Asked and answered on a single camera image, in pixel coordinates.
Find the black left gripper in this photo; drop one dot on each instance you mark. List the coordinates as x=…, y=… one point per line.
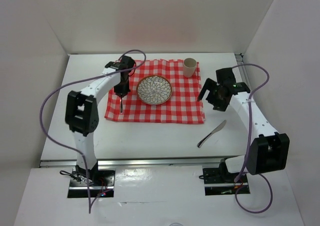
x=122, y=90

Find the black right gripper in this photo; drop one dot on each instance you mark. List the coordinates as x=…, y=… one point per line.
x=209, y=84

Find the silver fork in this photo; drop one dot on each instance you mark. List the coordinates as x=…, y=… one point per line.
x=121, y=103

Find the silver table knife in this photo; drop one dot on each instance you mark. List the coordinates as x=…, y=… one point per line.
x=217, y=129

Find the floral patterned ceramic bowl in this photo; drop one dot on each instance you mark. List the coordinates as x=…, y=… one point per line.
x=154, y=90

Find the red white checkered cloth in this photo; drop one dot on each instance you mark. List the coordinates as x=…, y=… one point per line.
x=182, y=107

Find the beige cup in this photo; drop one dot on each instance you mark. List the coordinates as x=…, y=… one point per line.
x=189, y=67

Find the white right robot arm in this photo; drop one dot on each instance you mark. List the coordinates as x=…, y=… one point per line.
x=267, y=149

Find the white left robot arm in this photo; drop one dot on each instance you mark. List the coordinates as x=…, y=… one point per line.
x=82, y=115

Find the aluminium frame rail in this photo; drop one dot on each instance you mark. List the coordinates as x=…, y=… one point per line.
x=140, y=143

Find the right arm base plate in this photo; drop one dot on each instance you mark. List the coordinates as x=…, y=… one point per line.
x=218, y=181

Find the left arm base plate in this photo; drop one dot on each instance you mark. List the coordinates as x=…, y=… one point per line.
x=103, y=186

